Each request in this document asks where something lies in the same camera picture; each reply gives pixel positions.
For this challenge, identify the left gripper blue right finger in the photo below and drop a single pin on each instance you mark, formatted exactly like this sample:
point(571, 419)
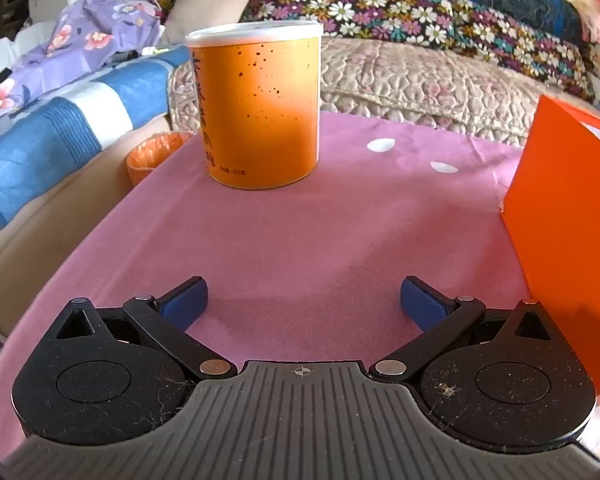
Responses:
point(441, 319)

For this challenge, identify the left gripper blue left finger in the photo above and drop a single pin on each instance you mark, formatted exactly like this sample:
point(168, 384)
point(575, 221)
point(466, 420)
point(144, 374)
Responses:
point(162, 322)

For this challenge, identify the pink floral tablecloth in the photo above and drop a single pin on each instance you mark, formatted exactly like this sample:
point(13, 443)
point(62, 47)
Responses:
point(311, 271)

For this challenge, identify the orange cardboard box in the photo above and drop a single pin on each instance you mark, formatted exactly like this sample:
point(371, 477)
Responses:
point(552, 215)

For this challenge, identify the orange waste bin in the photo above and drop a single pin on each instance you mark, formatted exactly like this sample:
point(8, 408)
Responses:
point(151, 153)

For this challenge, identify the blue striped quilt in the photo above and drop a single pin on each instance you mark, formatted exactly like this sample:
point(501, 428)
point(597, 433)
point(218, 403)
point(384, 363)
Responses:
point(60, 133)

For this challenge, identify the beige quilted bedspread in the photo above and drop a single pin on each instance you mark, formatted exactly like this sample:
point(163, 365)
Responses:
point(402, 83)

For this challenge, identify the orange cylindrical canister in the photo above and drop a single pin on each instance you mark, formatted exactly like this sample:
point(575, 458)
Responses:
point(258, 89)

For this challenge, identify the right floral pillow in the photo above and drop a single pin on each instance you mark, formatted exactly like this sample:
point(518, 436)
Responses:
point(497, 38)

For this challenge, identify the floral pillow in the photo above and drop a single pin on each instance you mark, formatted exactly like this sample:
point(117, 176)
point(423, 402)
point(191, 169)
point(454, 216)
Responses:
point(424, 23)
point(497, 38)

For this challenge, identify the purple floral blanket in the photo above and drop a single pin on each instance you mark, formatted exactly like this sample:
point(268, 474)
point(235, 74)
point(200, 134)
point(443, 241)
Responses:
point(87, 35)

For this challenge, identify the left floral pillow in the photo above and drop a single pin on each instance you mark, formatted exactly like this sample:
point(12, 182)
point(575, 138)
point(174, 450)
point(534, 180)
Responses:
point(424, 23)

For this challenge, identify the beige cushion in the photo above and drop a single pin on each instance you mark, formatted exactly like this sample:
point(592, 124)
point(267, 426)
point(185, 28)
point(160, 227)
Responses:
point(189, 15)

